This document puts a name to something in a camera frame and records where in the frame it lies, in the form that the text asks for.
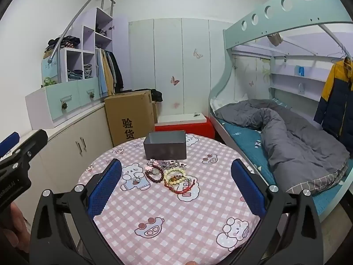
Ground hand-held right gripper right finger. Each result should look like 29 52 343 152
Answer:
230 159 324 265

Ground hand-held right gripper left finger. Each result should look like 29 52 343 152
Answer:
29 159 123 265

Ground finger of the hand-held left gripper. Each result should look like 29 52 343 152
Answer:
0 132 20 156
0 129 49 169

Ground dark red bead bracelet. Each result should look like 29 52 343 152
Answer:
145 168 164 184

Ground cream bead bracelet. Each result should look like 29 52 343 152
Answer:
163 167 188 184

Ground red string bracelet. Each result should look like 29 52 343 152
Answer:
165 178 199 194

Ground grey metal box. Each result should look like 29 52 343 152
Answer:
143 131 187 161

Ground person's left hand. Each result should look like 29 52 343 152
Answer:
0 203 31 254

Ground cream low cabinet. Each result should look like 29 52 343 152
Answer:
0 103 115 227

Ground lilac stair shelf unit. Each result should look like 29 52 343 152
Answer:
25 7 115 130

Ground teal bedsheet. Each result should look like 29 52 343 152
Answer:
223 121 353 224

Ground grey duvet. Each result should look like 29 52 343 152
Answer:
214 99 350 194

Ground pink checked tablecloth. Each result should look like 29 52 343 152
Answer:
77 133 265 265

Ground folded dark jeans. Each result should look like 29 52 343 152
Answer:
67 70 84 82

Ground large cardboard box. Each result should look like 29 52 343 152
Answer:
104 90 155 147

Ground red bench with white top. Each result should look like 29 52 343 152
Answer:
154 113 214 139

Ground white pillow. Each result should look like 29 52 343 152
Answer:
210 94 249 111

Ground light blue hanging shirt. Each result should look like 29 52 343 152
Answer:
96 49 109 96

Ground yellow hanging sweater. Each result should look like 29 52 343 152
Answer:
103 50 116 96

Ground dark folded clothes pile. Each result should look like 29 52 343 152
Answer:
45 35 81 51

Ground black hanging coat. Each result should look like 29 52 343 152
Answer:
109 51 124 93

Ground yellow and navy jacket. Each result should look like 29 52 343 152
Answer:
314 58 353 155

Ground lilac wardrobe door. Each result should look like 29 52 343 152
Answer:
113 17 131 93

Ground grey metal handrail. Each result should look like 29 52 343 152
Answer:
47 0 116 64

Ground white wardrobe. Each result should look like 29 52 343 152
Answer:
128 18 240 119

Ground brown cloth bundle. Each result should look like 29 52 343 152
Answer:
269 32 283 46

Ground mint green bunk bed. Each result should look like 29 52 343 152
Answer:
208 0 353 224

